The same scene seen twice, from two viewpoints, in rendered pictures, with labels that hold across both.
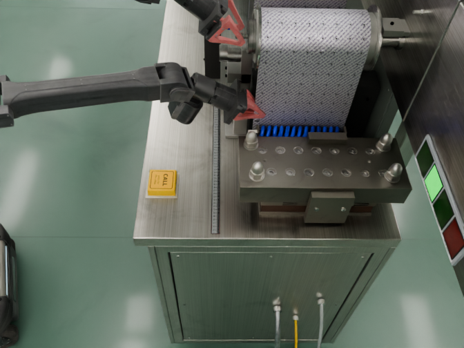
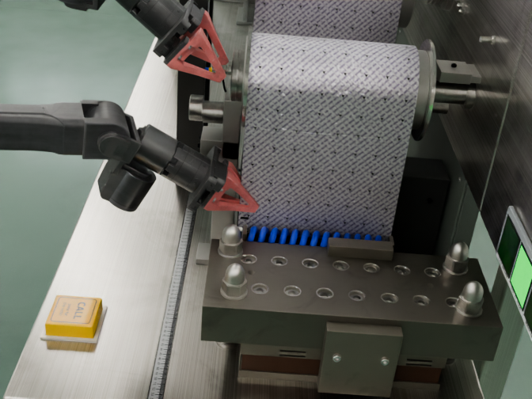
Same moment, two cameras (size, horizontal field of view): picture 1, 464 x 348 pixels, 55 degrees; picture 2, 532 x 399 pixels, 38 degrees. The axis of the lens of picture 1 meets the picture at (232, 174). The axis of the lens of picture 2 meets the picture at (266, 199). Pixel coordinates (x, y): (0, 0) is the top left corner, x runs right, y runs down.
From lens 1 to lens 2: 28 cm
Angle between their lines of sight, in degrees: 21
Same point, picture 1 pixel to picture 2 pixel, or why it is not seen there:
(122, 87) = (22, 122)
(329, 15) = (355, 45)
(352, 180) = (399, 309)
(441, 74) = (522, 107)
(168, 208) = (76, 357)
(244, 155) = (218, 264)
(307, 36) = (321, 70)
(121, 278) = not seen: outside the picture
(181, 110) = (119, 183)
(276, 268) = not seen: outside the picture
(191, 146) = (136, 271)
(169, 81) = (100, 121)
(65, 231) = not seen: outside the picture
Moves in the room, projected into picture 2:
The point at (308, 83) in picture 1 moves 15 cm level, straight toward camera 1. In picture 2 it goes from (325, 150) to (302, 199)
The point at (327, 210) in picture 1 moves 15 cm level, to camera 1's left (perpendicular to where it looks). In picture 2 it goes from (357, 364) to (245, 352)
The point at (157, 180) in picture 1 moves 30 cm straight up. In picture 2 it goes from (66, 310) to (54, 127)
